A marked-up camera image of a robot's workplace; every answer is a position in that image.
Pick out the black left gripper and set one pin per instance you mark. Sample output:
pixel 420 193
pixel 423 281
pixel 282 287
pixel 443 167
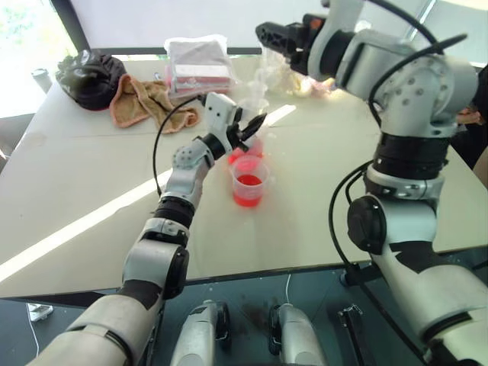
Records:
pixel 239 131

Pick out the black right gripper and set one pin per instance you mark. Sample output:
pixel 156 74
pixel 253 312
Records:
pixel 303 49

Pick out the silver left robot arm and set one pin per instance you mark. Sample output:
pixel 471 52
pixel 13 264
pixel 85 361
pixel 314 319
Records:
pixel 152 263

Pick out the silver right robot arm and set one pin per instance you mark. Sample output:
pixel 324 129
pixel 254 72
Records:
pixel 419 76

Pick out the empty clear plastic cup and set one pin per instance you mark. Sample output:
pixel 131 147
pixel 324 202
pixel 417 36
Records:
pixel 253 104

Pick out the clear cup with red liquid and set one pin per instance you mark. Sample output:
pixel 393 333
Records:
pixel 249 185
pixel 254 148

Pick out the clear bag with yellowish contents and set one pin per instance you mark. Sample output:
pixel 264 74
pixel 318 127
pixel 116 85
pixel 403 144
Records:
pixel 282 78

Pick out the pink packaged cloth stack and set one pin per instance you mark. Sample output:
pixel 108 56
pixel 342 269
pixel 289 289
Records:
pixel 200 80

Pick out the bagged grey brown cloth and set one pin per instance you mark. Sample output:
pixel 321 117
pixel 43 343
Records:
pixel 196 49

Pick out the orange brown towel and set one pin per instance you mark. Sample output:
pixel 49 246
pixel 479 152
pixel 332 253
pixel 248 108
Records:
pixel 148 101

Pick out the black crumpled bag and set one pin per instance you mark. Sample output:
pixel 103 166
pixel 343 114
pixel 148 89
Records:
pixel 93 78

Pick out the silver right robot leg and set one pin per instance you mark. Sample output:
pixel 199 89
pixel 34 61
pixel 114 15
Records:
pixel 295 335

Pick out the silver robot leg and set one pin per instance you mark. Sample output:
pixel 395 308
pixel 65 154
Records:
pixel 196 335
pixel 295 335

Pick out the silver left robot leg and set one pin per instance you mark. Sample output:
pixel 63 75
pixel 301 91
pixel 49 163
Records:
pixel 196 335

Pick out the dark cylindrical bottle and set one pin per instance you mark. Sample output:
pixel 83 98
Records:
pixel 41 80

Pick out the person in dark clothes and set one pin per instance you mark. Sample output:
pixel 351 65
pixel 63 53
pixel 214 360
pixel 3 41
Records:
pixel 478 145

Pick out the black floor stand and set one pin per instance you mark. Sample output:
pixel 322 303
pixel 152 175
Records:
pixel 352 335

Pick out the white device on floor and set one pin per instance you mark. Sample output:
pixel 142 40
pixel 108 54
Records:
pixel 39 312

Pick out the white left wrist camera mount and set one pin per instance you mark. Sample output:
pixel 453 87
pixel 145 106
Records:
pixel 219 110

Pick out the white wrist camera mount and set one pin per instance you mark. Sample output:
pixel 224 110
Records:
pixel 219 110
pixel 324 45

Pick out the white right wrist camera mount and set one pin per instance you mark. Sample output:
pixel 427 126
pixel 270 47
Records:
pixel 324 45

